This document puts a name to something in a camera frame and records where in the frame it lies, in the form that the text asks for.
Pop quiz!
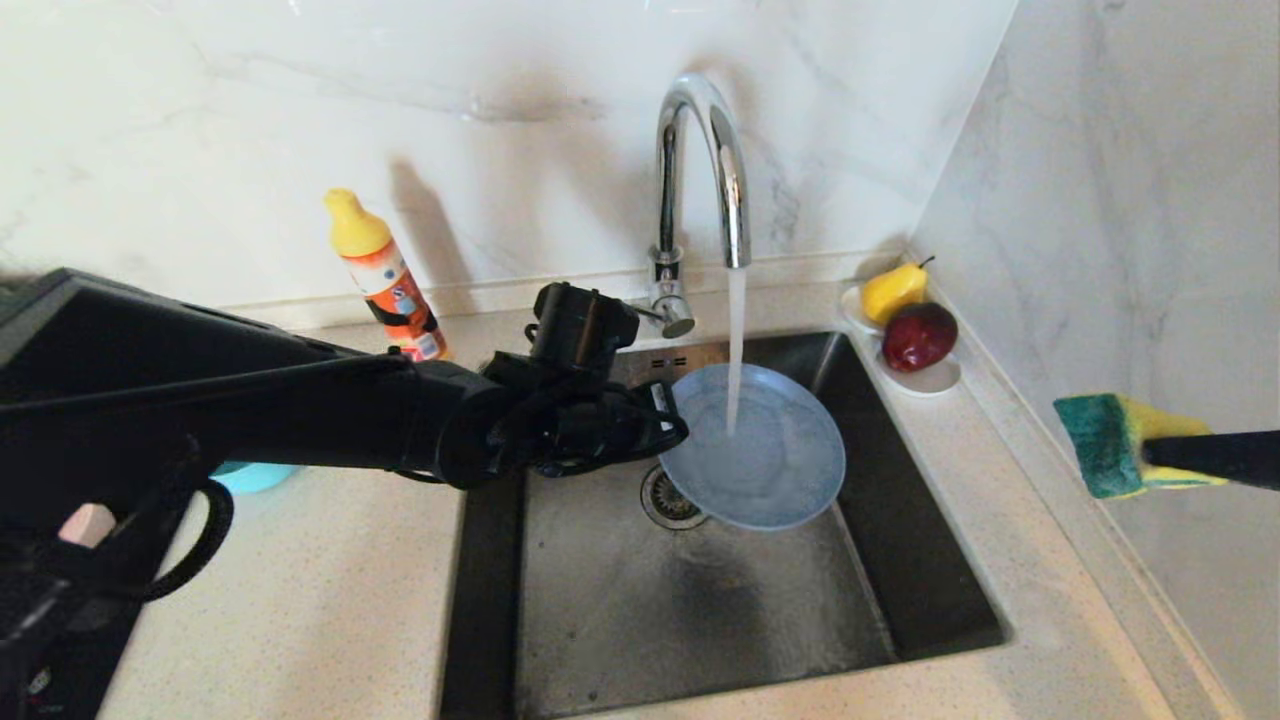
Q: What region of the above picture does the yellow sponge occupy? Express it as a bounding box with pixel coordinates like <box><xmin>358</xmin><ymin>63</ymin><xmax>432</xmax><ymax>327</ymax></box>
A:
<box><xmin>1053</xmin><ymin>393</ymin><xmax>1229</xmax><ymax>500</ymax></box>

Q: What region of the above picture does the chrome gooseneck faucet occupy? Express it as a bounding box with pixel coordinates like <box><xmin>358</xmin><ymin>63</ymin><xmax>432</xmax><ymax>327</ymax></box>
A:
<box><xmin>627</xmin><ymin>72</ymin><xmax>753</xmax><ymax>339</ymax></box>

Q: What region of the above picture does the blue-grey plate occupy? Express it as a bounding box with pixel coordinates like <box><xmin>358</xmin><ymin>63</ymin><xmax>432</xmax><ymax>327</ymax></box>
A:
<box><xmin>658</xmin><ymin>362</ymin><xmax>847</xmax><ymax>532</ymax></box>

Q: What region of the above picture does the orange yellow-capped detergent bottle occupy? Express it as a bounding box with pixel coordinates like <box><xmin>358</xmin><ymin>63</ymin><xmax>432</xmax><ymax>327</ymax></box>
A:
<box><xmin>323</xmin><ymin>188</ymin><xmax>450</xmax><ymax>363</ymax></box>

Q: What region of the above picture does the teal bowl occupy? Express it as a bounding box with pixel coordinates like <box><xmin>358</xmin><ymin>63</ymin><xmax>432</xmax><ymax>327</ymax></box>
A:
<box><xmin>210</xmin><ymin>462</ymin><xmax>301</xmax><ymax>495</ymax></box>

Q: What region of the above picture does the pink bowl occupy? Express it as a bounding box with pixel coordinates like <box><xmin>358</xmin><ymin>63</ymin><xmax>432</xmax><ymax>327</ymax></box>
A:
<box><xmin>58</xmin><ymin>503</ymin><xmax>119</xmax><ymax>549</ymax></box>

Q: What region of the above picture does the stainless steel sink basin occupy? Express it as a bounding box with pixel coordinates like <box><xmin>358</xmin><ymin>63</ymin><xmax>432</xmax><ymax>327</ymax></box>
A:
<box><xmin>438</xmin><ymin>331</ymin><xmax>1007</xmax><ymax>720</ymax></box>

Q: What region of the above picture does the round metal drain strainer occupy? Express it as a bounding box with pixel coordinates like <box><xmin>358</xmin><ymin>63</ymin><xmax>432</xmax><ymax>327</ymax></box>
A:
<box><xmin>640</xmin><ymin>465</ymin><xmax>709</xmax><ymax>531</ymax></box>

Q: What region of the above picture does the small white dish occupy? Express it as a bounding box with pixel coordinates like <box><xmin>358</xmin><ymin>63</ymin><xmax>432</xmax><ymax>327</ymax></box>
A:
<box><xmin>839</xmin><ymin>285</ymin><xmax>888</xmax><ymax>334</ymax></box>
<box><xmin>878</xmin><ymin>343</ymin><xmax>962</xmax><ymax>397</ymax></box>

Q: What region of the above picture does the yellow pear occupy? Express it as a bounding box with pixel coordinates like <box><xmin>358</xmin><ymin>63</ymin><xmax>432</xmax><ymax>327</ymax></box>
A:
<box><xmin>862</xmin><ymin>256</ymin><xmax>935</xmax><ymax>326</ymax></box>

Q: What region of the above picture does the dark red apple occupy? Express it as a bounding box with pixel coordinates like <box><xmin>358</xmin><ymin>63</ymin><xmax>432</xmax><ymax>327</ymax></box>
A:
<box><xmin>882</xmin><ymin>302</ymin><xmax>959</xmax><ymax>373</ymax></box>

